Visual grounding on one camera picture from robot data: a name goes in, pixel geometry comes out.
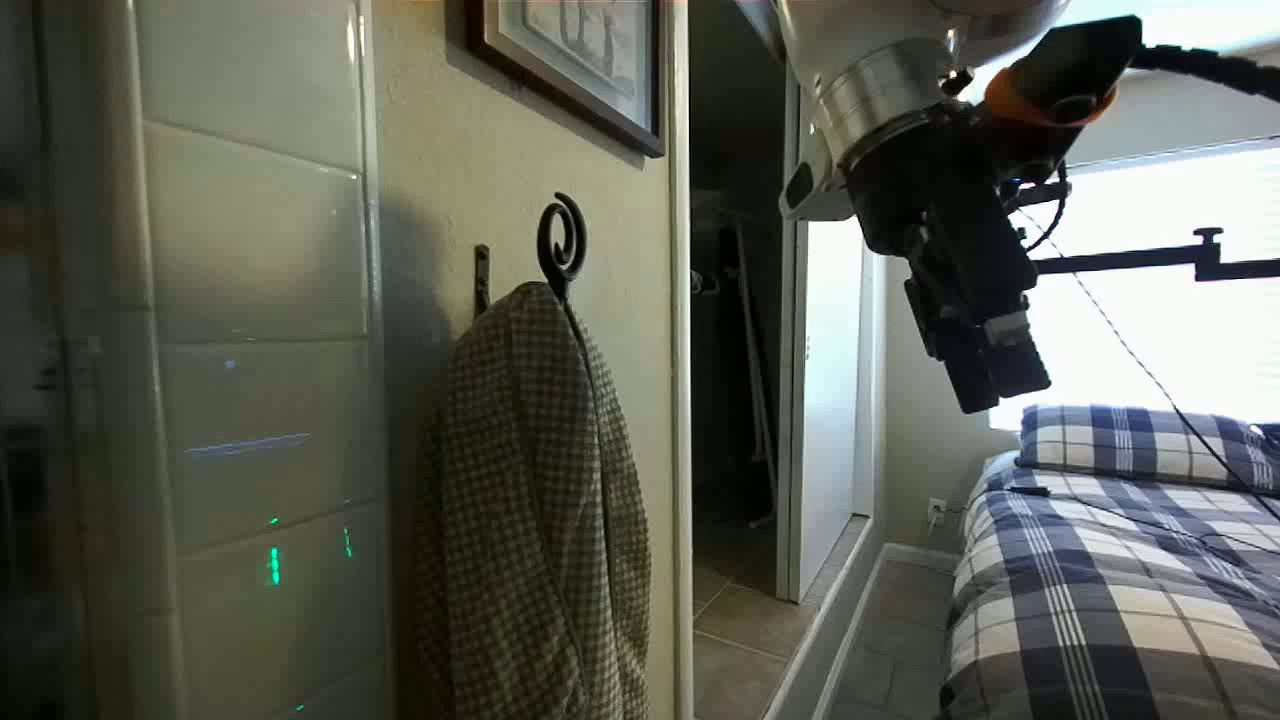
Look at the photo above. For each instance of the small black wall hook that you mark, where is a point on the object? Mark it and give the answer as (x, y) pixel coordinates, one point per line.
(480, 280)

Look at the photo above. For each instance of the blue plaid bed blanket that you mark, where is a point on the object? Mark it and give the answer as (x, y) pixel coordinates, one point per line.
(1105, 602)

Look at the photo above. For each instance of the black and orange wrist camera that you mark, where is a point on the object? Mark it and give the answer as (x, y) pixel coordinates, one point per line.
(1064, 67)

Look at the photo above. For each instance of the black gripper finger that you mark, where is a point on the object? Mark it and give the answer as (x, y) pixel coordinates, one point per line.
(1023, 355)
(978, 365)

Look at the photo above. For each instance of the white door frame trim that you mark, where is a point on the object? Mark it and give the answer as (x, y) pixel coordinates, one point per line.
(676, 401)

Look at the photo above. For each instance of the bright window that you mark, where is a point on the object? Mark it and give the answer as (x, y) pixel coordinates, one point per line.
(1173, 332)

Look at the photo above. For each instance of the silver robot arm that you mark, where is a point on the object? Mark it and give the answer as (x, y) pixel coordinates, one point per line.
(866, 82)

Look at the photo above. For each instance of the white closet door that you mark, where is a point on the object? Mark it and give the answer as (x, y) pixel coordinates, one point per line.
(828, 401)

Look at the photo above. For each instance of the black spiral wall hook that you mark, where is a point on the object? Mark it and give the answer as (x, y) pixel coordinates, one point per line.
(559, 279)

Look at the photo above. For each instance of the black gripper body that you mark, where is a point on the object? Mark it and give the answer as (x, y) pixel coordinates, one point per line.
(954, 222)

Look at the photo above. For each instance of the blue plaid pillow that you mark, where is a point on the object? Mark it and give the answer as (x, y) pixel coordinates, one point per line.
(1134, 441)

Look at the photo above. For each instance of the checkered tan towel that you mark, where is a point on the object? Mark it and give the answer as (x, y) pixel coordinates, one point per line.
(532, 533)

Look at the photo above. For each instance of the white wall outlet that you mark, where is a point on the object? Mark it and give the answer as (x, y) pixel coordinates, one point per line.
(938, 508)

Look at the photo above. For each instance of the white paneled door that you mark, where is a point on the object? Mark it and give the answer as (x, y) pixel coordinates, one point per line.
(254, 264)

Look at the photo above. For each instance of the dark framed wall picture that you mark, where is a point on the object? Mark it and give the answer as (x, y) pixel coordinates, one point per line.
(575, 45)

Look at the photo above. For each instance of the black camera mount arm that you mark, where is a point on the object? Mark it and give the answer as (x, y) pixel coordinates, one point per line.
(1207, 256)

